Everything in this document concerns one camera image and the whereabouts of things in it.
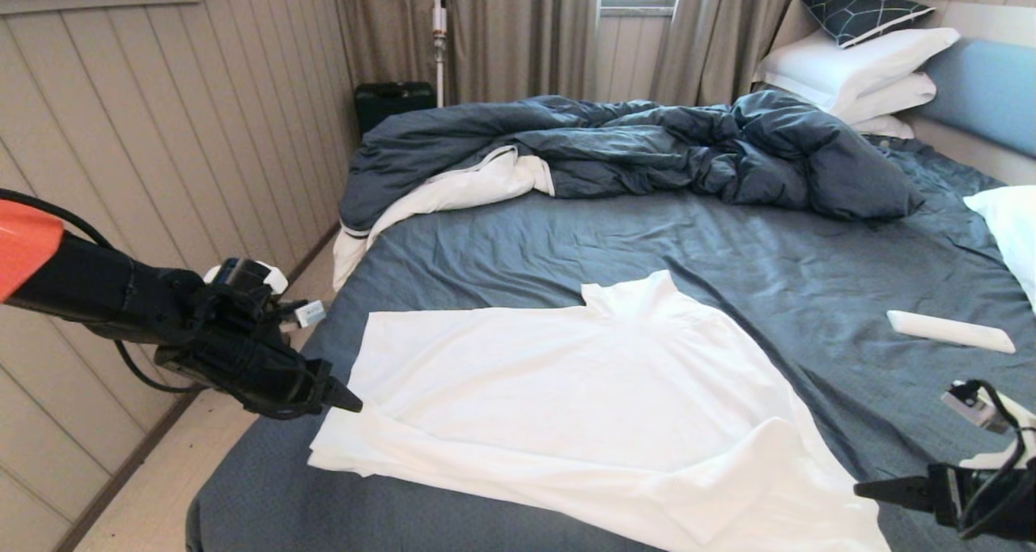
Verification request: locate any white t-shirt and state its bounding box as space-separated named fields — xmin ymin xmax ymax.
xmin=308 ymin=270 xmax=891 ymax=552

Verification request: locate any long white remote control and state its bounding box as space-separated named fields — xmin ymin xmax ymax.
xmin=886 ymin=310 xmax=1017 ymax=355

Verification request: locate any blue patterned bed sheet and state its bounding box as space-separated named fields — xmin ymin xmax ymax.
xmin=185 ymin=135 xmax=1036 ymax=552

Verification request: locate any white pillow without stack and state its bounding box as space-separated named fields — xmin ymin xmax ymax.
xmin=963 ymin=185 xmax=1036 ymax=310

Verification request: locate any black suitcase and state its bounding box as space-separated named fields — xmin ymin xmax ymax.
xmin=355 ymin=81 xmax=438 ymax=136

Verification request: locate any flat white pillow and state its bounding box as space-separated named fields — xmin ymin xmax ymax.
xmin=850 ymin=115 xmax=915 ymax=140

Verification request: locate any white stick vacuum cleaner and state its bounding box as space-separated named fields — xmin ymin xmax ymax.
xmin=431 ymin=0 xmax=448 ymax=108

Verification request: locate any medium white pillow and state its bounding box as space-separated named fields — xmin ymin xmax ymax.
xmin=834 ymin=72 xmax=938 ymax=125

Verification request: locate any blue duvet with white lining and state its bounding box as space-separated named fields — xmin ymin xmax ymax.
xmin=333 ymin=91 xmax=926 ymax=294

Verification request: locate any wide beige curtain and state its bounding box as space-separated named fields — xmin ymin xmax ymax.
xmin=328 ymin=0 xmax=601 ymax=108

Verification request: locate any blue padded headboard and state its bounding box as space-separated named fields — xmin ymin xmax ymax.
xmin=919 ymin=38 xmax=1036 ymax=160

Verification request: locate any large white pillow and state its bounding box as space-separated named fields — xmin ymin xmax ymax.
xmin=753 ymin=26 xmax=962 ymax=116

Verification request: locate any dark geometric patterned cushion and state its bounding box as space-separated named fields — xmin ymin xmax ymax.
xmin=800 ymin=0 xmax=937 ymax=49

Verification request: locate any narrow beige curtain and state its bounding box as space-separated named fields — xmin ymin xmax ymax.
xmin=650 ymin=0 xmax=851 ymax=108

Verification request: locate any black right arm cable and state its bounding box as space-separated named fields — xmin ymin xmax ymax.
xmin=957 ymin=380 xmax=1036 ymax=541

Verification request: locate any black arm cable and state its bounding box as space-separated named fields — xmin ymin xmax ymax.
xmin=957 ymin=380 xmax=1036 ymax=541
xmin=0 ymin=188 xmax=325 ymax=419

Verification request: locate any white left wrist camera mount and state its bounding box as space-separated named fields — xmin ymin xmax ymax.
xmin=202 ymin=258 xmax=326 ymax=329

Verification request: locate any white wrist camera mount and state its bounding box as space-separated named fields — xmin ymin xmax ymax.
xmin=202 ymin=258 xmax=326 ymax=329
xmin=941 ymin=380 xmax=1036 ymax=468

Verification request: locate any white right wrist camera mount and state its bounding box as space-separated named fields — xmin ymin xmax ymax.
xmin=941 ymin=380 xmax=1036 ymax=468

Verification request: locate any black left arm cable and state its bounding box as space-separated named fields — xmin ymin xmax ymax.
xmin=0 ymin=188 xmax=325 ymax=419

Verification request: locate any beige upholstered bed frame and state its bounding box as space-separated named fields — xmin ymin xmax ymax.
xmin=905 ymin=113 xmax=1036 ymax=187

